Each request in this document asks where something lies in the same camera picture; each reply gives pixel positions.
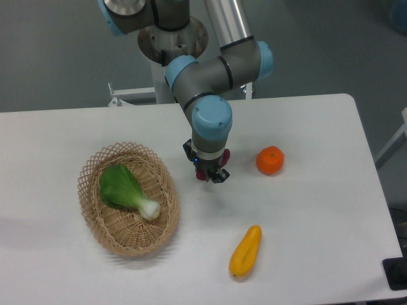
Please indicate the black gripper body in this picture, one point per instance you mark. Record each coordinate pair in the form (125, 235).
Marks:
(208, 155)

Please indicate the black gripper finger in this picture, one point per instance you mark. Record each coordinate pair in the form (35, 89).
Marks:
(218, 176)
(190, 153)

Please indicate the purple sweet potato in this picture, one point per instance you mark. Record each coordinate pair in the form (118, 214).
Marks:
(202, 166)

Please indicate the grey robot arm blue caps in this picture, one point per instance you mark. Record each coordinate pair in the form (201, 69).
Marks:
(169, 36)

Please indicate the orange tangerine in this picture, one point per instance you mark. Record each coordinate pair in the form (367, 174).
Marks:
(270, 160)

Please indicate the green bok choy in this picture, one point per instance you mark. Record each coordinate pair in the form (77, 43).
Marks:
(120, 189)

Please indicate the yellow papaya toy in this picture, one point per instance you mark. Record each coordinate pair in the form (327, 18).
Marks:
(245, 255)

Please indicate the woven wicker basket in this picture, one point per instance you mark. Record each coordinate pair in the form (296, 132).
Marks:
(125, 232)

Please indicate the black box at table edge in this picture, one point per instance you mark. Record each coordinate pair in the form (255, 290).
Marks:
(395, 271)

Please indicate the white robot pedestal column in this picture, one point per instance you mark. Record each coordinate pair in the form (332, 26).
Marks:
(163, 93)

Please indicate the white metal mounting frame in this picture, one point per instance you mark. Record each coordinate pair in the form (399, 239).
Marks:
(140, 95)

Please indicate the white frame at right edge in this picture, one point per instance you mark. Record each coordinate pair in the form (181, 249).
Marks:
(393, 144)

